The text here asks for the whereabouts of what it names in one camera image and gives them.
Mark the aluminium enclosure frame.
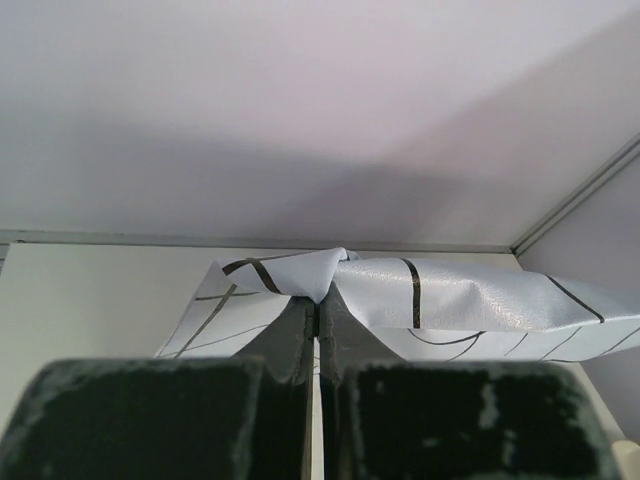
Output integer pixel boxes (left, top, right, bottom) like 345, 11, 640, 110
0, 134, 640, 257

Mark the white black-grid tablecloth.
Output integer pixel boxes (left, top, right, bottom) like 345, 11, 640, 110
159, 248, 639, 363

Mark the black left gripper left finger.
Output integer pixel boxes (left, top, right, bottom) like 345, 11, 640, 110
1, 298, 314, 479

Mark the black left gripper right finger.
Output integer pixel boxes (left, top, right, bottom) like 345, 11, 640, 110
318, 288, 621, 479

